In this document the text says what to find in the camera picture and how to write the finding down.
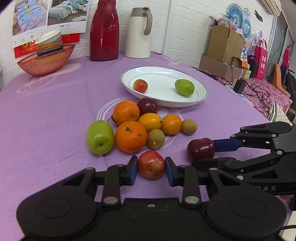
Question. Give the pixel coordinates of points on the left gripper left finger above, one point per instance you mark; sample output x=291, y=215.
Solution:
x=117, y=176

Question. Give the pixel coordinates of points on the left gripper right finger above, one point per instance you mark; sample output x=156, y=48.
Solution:
x=184, y=176

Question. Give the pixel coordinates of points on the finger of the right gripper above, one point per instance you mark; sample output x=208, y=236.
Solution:
x=231, y=144
x=231, y=164

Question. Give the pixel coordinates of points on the green apple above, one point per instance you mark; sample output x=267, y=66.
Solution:
x=184, y=87
x=100, y=137

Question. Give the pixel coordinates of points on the brown kiwi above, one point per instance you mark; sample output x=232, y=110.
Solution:
x=155, y=139
x=189, y=127

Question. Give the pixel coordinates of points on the front large orange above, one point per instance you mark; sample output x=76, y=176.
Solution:
x=131, y=137

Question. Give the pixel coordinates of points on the large orange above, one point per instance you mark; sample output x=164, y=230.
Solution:
x=131, y=137
x=125, y=111

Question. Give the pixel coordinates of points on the patterned brown cloth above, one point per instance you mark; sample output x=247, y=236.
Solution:
x=262, y=95

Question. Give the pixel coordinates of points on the small orange citrus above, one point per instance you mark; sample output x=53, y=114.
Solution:
x=171, y=124

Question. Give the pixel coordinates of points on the black power adapter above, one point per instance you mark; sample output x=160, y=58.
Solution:
x=239, y=85

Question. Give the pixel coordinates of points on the yellow-orange small citrus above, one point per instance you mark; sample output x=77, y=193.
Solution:
x=150, y=121

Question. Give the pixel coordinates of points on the purple tablecloth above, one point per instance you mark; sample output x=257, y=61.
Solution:
x=44, y=122

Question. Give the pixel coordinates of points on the back large orange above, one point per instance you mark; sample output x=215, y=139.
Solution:
x=125, y=111

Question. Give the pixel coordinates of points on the flat cardboard box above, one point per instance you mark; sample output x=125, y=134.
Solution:
x=221, y=69

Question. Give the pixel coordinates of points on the dark plum near plate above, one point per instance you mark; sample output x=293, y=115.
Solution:
x=147, y=105

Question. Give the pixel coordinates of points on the pink gift bag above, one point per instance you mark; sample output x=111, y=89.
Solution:
x=261, y=57

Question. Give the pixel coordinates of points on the white ceramic plate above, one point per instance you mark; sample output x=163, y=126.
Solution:
x=161, y=86

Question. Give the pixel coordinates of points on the large cardboard box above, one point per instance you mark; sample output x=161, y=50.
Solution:
x=224, y=44

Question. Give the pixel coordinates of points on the orange glass bowl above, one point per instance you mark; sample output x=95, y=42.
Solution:
x=47, y=63

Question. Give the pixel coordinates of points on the white thermos jug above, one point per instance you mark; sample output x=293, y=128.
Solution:
x=138, y=38

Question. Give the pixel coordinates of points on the red thermos jug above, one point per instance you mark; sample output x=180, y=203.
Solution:
x=104, y=32

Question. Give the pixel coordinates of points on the stacked patterned bowls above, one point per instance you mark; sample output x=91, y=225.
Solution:
x=50, y=42

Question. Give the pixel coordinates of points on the bedding calendar poster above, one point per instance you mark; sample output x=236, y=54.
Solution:
x=33, y=19

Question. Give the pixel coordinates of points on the blue decorative wall plates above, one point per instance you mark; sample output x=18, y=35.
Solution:
x=241, y=17

